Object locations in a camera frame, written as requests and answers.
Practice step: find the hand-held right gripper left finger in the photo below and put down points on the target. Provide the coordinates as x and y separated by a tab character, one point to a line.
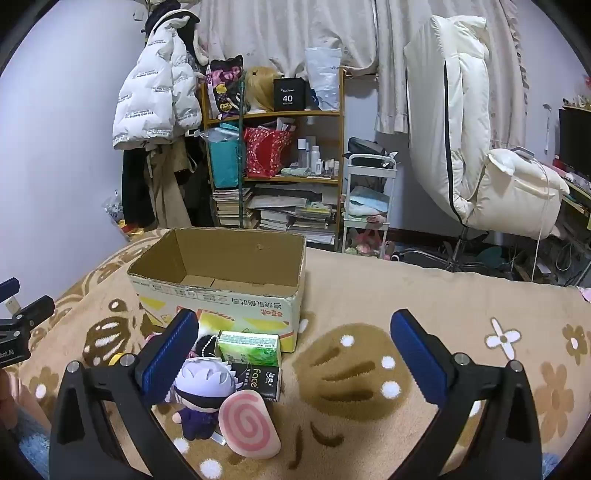
171	355

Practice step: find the teal paper bag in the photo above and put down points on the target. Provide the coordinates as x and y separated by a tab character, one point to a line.
224	161

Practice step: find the black pink printed bag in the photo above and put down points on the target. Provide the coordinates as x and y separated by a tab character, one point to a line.
224	87

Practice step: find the light blue folded cloth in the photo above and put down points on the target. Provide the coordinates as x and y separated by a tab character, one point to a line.
369	201

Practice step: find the blonde wig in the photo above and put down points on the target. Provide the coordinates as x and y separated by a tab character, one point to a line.
261	90

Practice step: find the thin green pole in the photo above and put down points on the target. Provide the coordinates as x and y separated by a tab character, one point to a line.
241	152

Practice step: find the cardboard box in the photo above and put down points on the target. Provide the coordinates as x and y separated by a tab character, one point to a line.
207	300

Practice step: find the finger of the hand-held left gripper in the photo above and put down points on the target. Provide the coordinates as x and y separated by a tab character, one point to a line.
34	309
8	289

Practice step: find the black coat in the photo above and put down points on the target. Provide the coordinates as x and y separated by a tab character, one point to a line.
134	194

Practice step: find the stack of books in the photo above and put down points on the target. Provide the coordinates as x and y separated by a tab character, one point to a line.
277	217

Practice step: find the green tissue pack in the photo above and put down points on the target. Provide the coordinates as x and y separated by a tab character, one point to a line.
249	348

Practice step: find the white puffer jacket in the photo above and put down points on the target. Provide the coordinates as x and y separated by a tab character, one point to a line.
152	92

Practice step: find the white trolley cart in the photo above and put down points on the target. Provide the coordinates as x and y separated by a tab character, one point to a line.
371	173

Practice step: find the pink fluffy plush toy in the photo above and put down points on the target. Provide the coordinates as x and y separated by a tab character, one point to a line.
151	336

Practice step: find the plastic bag of snacks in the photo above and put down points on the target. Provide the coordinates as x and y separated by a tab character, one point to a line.
115	212

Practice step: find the pink plush toys pile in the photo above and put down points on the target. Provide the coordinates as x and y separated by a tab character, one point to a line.
369	240

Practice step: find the cream curtain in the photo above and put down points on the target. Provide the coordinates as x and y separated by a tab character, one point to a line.
277	32

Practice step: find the white-haired plush doll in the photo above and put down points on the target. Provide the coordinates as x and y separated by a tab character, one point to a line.
203	378

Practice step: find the wooden shelf rack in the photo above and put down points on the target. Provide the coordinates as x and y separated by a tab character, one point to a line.
272	114

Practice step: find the red gift bag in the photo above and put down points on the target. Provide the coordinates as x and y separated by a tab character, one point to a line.
265	154

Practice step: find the black square box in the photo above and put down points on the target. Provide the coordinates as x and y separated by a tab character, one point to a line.
290	94

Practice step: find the beige coat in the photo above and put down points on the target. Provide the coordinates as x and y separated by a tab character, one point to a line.
168	194

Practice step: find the clear plastic bag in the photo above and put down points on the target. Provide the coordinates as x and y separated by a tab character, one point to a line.
323	78

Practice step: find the black monitor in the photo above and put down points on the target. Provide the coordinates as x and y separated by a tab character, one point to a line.
575	138

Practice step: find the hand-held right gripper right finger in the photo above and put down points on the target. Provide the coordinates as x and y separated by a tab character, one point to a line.
415	355

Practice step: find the row of cosmetic bottles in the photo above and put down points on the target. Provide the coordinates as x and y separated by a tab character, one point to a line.
314	157

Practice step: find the pink swirl round plush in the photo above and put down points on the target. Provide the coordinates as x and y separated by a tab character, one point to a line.
249	424

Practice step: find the folded white mattress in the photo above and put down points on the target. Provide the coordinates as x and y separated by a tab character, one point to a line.
461	115

